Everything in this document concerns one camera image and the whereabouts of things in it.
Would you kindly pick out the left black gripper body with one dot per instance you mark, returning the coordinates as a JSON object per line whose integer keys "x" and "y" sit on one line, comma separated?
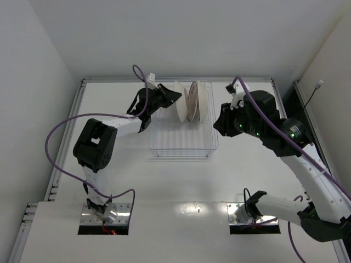
{"x": 159, "y": 96}

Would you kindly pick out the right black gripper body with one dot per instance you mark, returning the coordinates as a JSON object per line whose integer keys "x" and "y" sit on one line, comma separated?
{"x": 226, "y": 120}

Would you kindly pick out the flower pattern plate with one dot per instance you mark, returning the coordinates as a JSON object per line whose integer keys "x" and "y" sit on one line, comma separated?
{"x": 202, "y": 101}
{"x": 182, "y": 103}

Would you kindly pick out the glass plate orange sunburst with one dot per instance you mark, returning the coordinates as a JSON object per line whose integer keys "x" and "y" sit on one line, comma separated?
{"x": 192, "y": 101}

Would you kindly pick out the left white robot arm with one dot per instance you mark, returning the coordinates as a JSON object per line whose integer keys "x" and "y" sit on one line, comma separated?
{"x": 96, "y": 143}

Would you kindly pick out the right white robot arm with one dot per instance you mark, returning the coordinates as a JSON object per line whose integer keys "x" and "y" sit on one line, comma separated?
{"x": 326, "y": 217}

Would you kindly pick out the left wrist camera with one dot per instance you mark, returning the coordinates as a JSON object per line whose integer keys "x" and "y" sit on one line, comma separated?
{"x": 151, "y": 81}

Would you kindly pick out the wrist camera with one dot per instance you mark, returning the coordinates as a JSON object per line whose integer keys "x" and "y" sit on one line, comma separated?
{"x": 236, "y": 90}
{"x": 151, "y": 81}

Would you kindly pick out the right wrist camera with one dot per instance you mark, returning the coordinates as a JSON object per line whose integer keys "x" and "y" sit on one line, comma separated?
{"x": 236, "y": 90}

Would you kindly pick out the white wire dish rack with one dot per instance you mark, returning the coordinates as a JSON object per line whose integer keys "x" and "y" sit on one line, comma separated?
{"x": 171, "y": 138}

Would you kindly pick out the black cable white plug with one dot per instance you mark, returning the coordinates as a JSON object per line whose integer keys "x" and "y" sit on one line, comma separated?
{"x": 316, "y": 88}

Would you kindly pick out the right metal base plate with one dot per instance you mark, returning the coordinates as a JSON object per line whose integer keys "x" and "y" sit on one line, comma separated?
{"x": 238, "y": 217}

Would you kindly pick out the metal base plate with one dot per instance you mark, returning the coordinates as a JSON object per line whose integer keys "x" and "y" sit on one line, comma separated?
{"x": 118, "y": 213}
{"x": 238, "y": 217}

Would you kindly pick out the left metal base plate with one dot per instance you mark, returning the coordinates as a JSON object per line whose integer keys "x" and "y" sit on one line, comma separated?
{"x": 118, "y": 213}

